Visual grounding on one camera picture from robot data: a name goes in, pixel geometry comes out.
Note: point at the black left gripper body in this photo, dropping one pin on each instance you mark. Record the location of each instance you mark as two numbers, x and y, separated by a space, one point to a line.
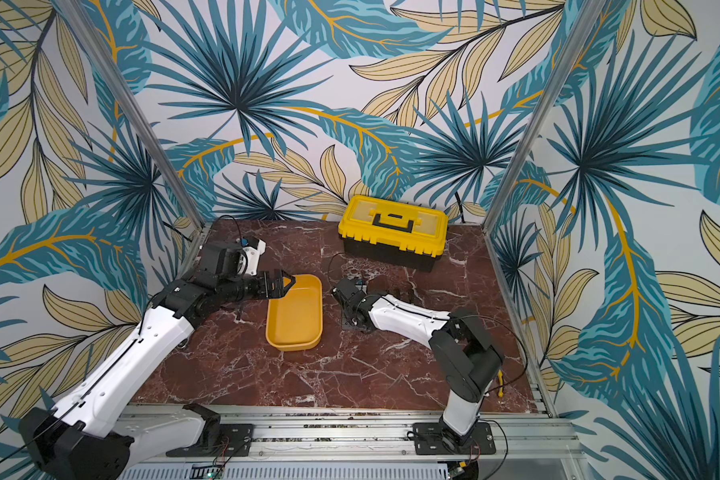
257 286

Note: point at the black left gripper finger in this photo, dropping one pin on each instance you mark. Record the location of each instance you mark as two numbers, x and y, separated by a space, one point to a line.
282 278
281 290

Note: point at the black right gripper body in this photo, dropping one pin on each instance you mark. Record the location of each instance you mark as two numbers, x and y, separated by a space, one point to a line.
345 294

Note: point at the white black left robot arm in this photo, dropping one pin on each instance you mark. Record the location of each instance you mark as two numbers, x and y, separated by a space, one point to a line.
81 438

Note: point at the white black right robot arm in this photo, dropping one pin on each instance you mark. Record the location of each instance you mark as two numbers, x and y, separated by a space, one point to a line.
463 348

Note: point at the yellow plastic storage tray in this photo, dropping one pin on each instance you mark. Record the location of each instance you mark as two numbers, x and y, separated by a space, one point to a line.
295 321

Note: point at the yellow and black toolbox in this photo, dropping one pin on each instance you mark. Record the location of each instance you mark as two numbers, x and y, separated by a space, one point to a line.
392 232

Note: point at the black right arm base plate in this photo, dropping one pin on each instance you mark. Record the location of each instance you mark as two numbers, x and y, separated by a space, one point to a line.
434 438

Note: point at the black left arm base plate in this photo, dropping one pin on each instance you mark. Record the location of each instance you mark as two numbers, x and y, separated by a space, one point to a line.
228 439

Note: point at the yellow handled pliers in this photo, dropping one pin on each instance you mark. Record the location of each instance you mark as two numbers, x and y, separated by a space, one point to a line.
501 383

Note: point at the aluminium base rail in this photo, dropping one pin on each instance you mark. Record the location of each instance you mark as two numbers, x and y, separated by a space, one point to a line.
282 434

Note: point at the left aluminium corner post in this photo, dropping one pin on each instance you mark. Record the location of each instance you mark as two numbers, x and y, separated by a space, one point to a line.
84 30

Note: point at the aluminium corner post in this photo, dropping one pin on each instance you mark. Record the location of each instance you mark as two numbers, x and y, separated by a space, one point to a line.
587 30
84 30

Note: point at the right aluminium corner post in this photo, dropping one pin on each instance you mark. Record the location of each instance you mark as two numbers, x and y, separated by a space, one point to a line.
587 30

